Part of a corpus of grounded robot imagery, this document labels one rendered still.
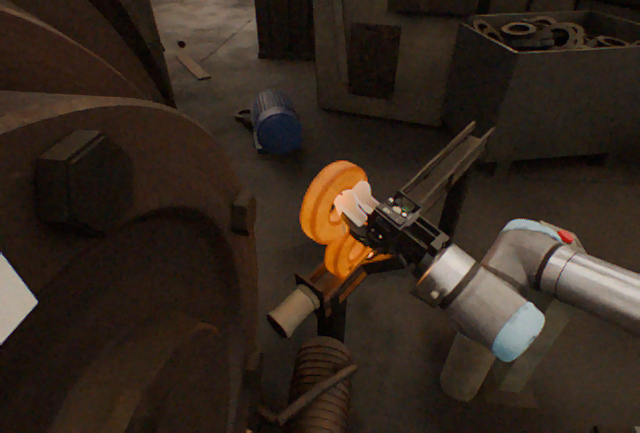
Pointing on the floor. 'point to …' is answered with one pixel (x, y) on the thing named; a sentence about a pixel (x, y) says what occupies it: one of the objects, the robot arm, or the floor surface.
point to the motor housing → (337, 417)
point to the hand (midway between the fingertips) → (336, 195)
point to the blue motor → (275, 123)
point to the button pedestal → (513, 372)
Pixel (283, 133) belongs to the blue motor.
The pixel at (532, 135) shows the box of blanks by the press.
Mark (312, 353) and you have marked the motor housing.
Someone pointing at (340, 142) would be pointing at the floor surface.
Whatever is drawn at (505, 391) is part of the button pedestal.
